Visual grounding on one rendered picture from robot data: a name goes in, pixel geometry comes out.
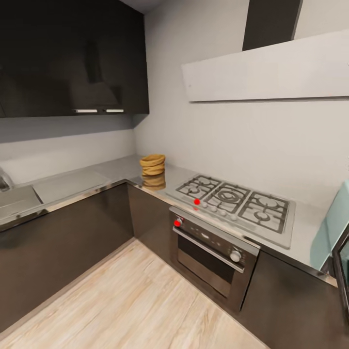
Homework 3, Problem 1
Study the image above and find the microwave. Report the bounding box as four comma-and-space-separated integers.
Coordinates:
326, 180, 349, 339

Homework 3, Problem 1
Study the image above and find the popcorn bag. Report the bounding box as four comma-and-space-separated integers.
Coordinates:
140, 155, 165, 176

